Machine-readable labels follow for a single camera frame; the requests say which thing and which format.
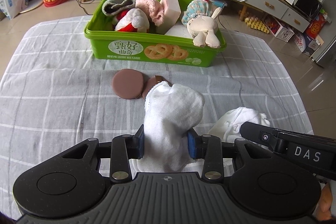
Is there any person's right hand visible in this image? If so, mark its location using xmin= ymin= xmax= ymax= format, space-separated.
xmin=314 ymin=183 xmax=335 ymax=223

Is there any grey green towel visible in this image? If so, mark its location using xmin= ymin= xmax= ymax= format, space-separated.
xmin=102 ymin=0 xmax=135 ymax=17

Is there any white patterned box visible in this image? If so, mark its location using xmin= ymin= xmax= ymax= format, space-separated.
xmin=263 ymin=14 xmax=294 ymax=42

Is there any brown puff with ribbon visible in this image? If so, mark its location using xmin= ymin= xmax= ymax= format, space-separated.
xmin=142 ymin=75 xmax=172 ymax=99

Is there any white sock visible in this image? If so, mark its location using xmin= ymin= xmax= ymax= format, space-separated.
xmin=130 ymin=82 xmax=205 ymax=176
xmin=208 ymin=107 xmax=270 ymax=143

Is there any beige rabbit doll blue dress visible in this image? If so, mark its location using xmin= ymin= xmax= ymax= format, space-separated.
xmin=181 ymin=0 xmax=222 ymax=49

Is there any pink fluffy plush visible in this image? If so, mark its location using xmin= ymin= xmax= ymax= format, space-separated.
xmin=135 ymin=0 xmax=165 ymax=26

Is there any red white santa plush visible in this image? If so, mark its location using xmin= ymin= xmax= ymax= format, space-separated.
xmin=112 ymin=8 xmax=150 ymax=33

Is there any yellow egg tray toy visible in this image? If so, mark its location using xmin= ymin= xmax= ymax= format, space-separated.
xmin=244 ymin=16 xmax=269 ymax=34

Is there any grey checked table cloth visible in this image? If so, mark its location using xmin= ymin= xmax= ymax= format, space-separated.
xmin=1 ymin=16 xmax=313 ymax=219

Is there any green plastic cookie box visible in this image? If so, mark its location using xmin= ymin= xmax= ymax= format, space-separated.
xmin=84 ymin=0 xmax=226 ymax=67

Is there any brown round powder puff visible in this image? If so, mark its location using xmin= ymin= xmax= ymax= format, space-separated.
xmin=112 ymin=69 xmax=144 ymax=99

